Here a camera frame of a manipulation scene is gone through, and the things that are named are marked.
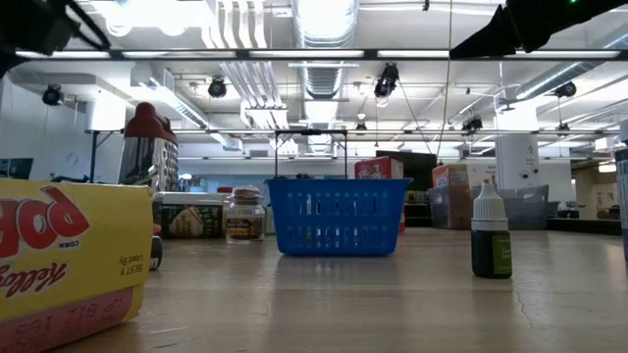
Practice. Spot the glass jar with gold lid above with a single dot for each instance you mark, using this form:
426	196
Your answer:
245	216

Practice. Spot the dark wall screen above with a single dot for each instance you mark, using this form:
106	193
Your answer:
17	168

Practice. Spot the black background table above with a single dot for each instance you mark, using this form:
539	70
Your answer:
584	225

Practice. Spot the green label dropper bottle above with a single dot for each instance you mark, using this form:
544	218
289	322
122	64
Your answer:
490	245

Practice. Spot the silver ventilation duct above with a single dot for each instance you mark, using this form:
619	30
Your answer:
324	78

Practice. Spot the black ceiling camera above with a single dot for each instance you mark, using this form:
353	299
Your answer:
387	81

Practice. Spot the red Froot Loops cereal box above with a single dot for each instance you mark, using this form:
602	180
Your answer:
378	168

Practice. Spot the grey plastic bin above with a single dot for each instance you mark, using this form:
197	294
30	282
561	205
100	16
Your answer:
527	208

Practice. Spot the black ceiling spotlight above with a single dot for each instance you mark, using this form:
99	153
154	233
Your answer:
51	94
565	89
217	87
472	124

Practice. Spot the red lid spice container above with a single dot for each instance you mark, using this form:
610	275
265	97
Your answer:
225	189

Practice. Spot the black overhead frame bar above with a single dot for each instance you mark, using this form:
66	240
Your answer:
294	54

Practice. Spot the yellow Corn Pops cereal box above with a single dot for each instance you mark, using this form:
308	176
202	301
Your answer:
73	255

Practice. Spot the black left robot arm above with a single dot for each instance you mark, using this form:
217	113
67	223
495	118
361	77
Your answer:
34	24

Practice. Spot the black metal post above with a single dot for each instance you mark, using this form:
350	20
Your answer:
93	157

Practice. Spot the orange Mini Wheats cereal box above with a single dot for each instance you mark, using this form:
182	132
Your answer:
449	176

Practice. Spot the green Apple Jacks cereal box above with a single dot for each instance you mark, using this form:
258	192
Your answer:
191	220

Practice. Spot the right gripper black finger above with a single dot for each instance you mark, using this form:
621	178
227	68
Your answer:
490	36

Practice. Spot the blue plastic basket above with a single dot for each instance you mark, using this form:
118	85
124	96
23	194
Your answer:
338	220

